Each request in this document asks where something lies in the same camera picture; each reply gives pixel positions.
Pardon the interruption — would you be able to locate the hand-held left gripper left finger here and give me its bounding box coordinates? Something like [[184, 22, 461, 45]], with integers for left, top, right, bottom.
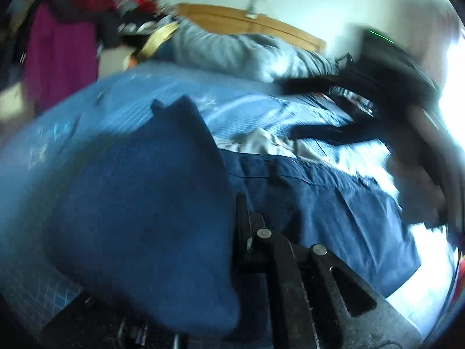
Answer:
[[38, 291, 189, 349]]

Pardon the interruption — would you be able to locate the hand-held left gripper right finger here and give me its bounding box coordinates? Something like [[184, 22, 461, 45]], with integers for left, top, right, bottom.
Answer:
[[234, 193, 425, 349]]

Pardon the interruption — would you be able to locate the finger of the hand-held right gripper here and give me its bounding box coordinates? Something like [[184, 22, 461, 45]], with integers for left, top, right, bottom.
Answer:
[[281, 73, 360, 95], [289, 118, 391, 145]]

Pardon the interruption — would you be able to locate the navy blue garment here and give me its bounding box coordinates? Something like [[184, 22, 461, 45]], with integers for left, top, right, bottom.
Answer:
[[44, 95, 424, 339]]

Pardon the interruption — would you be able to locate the person's right forearm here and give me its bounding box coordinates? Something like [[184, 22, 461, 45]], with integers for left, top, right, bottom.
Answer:
[[387, 104, 455, 233]]

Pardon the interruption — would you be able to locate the light grey cloth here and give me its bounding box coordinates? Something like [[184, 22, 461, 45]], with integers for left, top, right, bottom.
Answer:
[[218, 127, 335, 164]]

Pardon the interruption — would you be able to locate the grey quilt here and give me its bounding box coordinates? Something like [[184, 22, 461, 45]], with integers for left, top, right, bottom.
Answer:
[[156, 18, 342, 88]]

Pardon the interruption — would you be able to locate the wooden headboard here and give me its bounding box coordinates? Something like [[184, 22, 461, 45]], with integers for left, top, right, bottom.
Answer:
[[176, 3, 328, 55]]

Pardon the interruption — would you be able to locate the yellow cloth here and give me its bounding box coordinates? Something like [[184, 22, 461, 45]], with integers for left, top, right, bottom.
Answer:
[[137, 21, 180, 59]]

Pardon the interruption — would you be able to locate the blue grid-printed bed sheet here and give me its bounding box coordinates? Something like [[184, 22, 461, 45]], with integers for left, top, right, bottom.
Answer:
[[0, 60, 458, 349]]

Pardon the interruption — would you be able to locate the magenta hanging garment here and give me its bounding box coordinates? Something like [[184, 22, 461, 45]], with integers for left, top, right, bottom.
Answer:
[[24, 2, 100, 115]]

